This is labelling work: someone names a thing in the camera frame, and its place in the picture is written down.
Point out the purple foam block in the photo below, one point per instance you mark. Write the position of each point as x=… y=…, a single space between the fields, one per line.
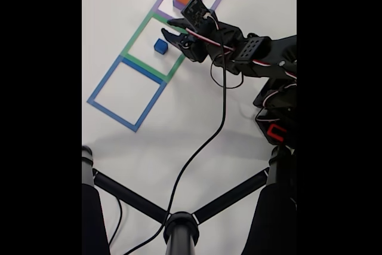
x=177 y=4

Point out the small blue foam cube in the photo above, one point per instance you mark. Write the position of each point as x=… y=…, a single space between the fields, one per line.
x=160 y=46

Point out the green tape square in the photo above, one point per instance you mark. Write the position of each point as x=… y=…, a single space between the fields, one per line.
x=138 y=34

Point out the blue tape square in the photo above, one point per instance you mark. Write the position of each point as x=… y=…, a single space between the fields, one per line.
x=100 y=87

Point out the red table clamp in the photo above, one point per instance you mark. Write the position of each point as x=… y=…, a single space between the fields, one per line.
x=271 y=132

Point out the black tripod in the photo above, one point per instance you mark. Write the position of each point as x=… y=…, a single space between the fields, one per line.
x=179 y=231

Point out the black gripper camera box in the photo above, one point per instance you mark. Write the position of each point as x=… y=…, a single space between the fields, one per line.
x=195 y=11

